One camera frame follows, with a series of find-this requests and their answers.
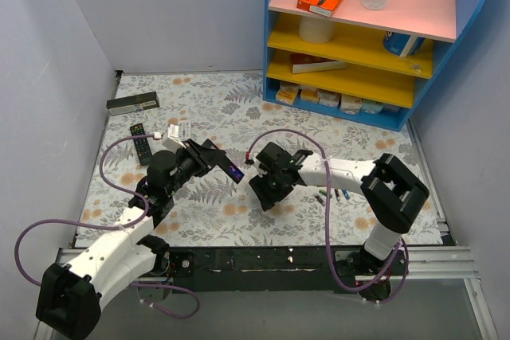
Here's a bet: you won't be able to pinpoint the dark battery lower left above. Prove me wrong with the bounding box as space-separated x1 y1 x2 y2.
314 194 325 207

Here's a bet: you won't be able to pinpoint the white paper roll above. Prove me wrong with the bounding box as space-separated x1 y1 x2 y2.
298 16 335 44

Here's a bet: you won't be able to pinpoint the teal small box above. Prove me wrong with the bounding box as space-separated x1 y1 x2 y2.
360 99 383 115

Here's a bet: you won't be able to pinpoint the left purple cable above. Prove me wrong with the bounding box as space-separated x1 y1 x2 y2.
14 132 200 319

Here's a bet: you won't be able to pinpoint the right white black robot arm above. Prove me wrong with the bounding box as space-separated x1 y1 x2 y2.
245 143 430 275

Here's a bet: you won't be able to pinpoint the slim black remote control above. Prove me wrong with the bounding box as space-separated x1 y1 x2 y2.
218 157 245 184

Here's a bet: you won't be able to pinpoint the red white flat box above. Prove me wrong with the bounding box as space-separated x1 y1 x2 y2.
289 53 348 74

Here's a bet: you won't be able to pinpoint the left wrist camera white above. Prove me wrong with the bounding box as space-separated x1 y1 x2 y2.
153 124 185 153

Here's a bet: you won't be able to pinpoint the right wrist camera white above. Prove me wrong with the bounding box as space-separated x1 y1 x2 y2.
245 151 267 177

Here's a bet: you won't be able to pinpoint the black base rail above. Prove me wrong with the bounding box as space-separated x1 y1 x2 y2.
142 245 385 293

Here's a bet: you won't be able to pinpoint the white air conditioner remote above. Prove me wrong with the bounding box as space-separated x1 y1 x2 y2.
178 121 192 141

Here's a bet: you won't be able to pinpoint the aluminium frame rail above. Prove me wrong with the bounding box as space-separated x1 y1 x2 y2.
33 216 499 340

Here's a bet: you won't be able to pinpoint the dark long cardboard box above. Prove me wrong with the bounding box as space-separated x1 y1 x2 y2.
106 92 159 116

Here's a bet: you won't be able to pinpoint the purple cable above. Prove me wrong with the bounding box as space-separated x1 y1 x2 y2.
245 128 410 304
14 132 200 319

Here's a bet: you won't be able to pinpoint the yellow white small box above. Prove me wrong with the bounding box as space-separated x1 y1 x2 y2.
300 85 320 104

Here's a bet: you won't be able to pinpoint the floral table mat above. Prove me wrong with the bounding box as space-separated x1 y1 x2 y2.
74 72 422 248

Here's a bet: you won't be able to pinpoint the blue shelf unit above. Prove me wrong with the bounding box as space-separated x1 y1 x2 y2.
262 0 496 132

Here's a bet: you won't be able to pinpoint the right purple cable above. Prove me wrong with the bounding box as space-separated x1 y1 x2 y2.
245 128 410 304

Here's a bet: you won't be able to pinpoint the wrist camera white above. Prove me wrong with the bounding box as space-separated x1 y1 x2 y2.
245 151 267 177
153 124 185 153

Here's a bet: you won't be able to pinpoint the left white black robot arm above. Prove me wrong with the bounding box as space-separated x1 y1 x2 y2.
36 139 227 339

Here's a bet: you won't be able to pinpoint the black TV remote coloured buttons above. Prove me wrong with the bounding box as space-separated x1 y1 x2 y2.
130 123 152 166

